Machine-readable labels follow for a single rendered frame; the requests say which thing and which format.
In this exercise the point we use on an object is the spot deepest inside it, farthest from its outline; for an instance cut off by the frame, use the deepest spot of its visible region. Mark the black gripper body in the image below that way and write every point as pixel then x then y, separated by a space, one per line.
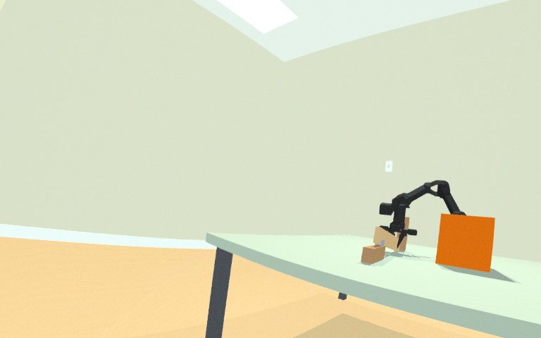
pixel 404 232

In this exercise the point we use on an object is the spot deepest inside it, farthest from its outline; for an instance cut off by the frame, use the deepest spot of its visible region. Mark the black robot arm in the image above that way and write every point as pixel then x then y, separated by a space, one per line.
pixel 402 201

